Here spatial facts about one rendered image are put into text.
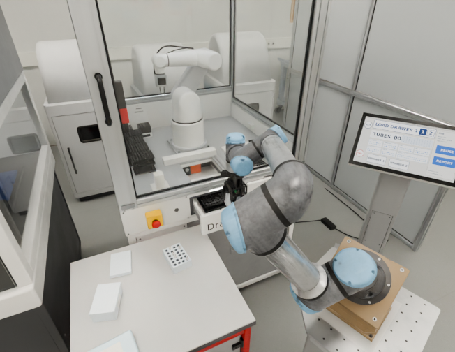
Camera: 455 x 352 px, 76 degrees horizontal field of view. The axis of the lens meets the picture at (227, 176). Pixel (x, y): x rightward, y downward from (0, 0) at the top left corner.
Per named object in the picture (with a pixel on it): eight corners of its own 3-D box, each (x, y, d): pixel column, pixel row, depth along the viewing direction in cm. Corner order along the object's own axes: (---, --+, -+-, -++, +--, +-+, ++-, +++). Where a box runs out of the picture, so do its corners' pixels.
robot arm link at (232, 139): (227, 140, 106) (223, 131, 113) (227, 166, 112) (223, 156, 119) (248, 139, 107) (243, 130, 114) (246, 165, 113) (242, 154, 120)
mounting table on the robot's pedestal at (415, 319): (430, 327, 116) (441, 309, 110) (384, 422, 90) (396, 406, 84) (328, 262, 144) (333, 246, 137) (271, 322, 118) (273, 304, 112)
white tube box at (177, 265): (192, 265, 127) (191, 260, 125) (174, 274, 124) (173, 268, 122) (180, 248, 136) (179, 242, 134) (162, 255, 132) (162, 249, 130)
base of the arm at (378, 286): (391, 264, 101) (390, 259, 93) (377, 306, 98) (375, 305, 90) (346, 248, 110) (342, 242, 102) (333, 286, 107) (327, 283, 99)
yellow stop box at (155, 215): (164, 226, 137) (162, 214, 134) (148, 230, 135) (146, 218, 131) (161, 220, 141) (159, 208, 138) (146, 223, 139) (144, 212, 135)
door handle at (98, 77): (114, 128, 106) (102, 75, 96) (107, 130, 105) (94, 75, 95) (113, 124, 110) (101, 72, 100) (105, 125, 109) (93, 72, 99)
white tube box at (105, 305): (116, 320, 106) (114, 311, 103) (92, 323, 105) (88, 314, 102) (123, 290, 117) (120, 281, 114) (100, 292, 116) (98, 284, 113)
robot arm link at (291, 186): (315, 167, 59) (272, 116, 103) (269, 196, 61) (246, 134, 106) (340, 208, 63) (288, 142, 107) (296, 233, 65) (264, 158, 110)
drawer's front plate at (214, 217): (256, 218, 145) (257, 201, 140) (202, 235, 135) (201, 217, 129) (255, 216, 147) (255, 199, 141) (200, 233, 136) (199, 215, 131)
